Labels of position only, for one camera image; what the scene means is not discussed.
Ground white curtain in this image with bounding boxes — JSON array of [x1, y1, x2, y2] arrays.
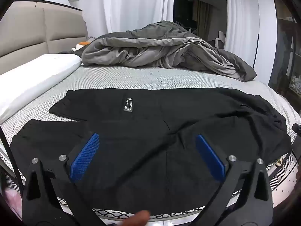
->
[[103, 0, 174, 34], [224, 0, 260, 59]]

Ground grey blanket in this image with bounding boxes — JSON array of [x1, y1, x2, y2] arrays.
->
[[81, 21, 257, 82]]

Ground dark wooden shelf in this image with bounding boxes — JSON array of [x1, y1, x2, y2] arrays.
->
[[268, 0, 301, 104]]

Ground white pillow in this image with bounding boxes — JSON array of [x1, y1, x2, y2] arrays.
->
[[0, 54, 82, 124]]

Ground white wardrobe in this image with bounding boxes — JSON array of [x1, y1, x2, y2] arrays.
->
[[255, 0, 278, 85]]

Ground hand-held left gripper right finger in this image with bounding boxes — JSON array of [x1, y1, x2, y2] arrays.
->
[[188, 134, 274, 226]]

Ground black white patterned bed skirt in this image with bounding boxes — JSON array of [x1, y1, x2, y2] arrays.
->
[[266, 153, 301, 191]]

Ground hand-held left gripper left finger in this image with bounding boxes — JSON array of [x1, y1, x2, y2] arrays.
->
[[21, 133, 111, 226]]

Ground bed with white mesh cover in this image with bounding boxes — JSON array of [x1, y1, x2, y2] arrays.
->
[[0, 65, 301, 222]]

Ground white chair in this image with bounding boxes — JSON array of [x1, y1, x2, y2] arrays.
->
[[215, 31, 226, 47]]

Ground beige padded headboard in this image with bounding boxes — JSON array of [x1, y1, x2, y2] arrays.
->
[[0, 1, 88, 64]]

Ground black pants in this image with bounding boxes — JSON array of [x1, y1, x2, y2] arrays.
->
[[11, 87, 292, 215]]

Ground person's left hand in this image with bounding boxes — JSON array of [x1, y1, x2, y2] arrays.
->
[[123, 210, 151, 226]]

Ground orange white plush toy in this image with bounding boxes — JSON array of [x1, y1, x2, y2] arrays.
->
[[72, 41, 91, 52]]

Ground brown curtain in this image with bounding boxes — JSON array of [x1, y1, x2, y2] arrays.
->
[[193, 0, 213, 40]]

